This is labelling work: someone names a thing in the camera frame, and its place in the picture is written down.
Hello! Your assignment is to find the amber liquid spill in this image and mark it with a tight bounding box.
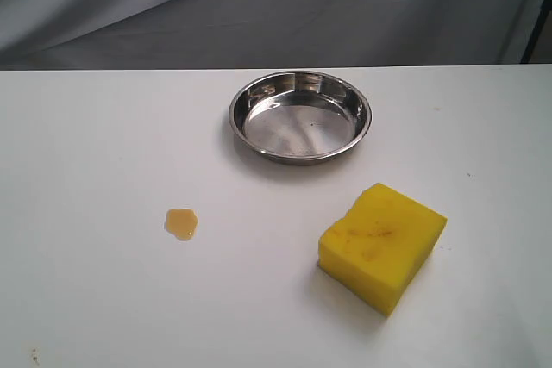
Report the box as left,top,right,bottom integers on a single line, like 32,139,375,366
164,209,198,241

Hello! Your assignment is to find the yellow sponge block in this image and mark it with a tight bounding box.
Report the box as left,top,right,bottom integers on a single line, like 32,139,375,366
318,183,448,316

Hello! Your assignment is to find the black stand pole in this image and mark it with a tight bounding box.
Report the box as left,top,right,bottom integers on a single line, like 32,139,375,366
520,0,551,64

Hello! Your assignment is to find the round stainless steel dish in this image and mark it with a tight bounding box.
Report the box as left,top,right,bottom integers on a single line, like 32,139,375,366
228,71,373,165

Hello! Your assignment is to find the grey backdrop cloth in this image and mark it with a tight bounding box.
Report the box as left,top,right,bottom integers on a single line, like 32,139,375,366
1,0,542,70

